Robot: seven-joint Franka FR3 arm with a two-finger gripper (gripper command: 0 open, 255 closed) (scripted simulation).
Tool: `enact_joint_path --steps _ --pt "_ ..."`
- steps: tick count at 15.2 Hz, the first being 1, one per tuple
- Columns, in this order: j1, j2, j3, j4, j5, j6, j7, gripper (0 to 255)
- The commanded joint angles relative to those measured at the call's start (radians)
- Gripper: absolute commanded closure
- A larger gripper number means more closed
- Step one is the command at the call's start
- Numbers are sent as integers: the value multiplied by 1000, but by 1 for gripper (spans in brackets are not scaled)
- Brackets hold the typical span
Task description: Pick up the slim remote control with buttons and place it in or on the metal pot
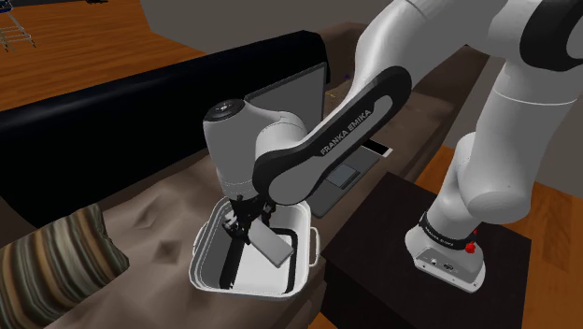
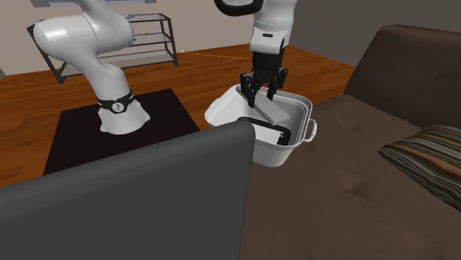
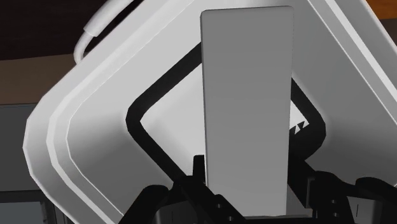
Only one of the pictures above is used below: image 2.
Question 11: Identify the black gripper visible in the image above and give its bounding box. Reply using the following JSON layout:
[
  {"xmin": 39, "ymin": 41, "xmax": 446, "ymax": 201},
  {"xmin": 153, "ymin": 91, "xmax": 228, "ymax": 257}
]
[{"xmin": 239, "ymin": 39, "xmax": 289, "ymax": 109}]

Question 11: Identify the light grey flat slab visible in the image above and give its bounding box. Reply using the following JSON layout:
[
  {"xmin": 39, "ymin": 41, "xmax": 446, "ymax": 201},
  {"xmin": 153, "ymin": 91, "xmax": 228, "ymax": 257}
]
[{"xmin": 250, "ymin": 97, "xmax": 292, "ymax": 126}]

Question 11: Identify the black tablet with white screen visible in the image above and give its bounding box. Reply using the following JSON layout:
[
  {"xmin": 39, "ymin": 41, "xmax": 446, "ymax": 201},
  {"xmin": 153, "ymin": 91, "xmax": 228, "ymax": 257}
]
[{"xmin": 238, "ymin": 116, "xmax": 293, "ymax": 147}]

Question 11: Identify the dark metal glass shelf rack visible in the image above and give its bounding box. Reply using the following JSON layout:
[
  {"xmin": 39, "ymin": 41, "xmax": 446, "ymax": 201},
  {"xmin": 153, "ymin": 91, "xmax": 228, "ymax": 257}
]
[{"xmin": 26, "ymin": 13, "xmax": 180, "ymax": 86}]

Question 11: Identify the brown sofa with grey armrest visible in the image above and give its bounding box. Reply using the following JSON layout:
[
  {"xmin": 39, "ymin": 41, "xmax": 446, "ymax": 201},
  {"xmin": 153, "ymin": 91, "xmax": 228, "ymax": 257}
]
[{"xmin": 0, "ymin": 24, "xmax": 461, "ymax": 260}]

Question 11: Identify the brown striped cushion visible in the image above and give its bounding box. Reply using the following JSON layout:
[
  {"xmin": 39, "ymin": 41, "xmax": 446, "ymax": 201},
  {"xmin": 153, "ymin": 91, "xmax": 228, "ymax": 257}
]
[{"xmin": 378, "ymin": 123, "xmax": 461, "ymax": 212}]

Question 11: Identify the black robot stand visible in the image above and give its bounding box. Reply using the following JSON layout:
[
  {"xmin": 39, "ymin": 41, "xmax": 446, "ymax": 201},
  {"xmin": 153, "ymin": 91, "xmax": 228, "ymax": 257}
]
[{"xmin": 42, "ymin": 88, "xmax": 201, "ymax": 177}]

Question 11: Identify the white plastic tub with handle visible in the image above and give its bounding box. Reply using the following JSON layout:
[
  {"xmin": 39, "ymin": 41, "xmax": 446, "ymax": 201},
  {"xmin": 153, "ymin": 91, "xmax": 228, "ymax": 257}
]
[{"xmin": 204, "ymin": 83, "xmax": 318, "ymax": 168}]

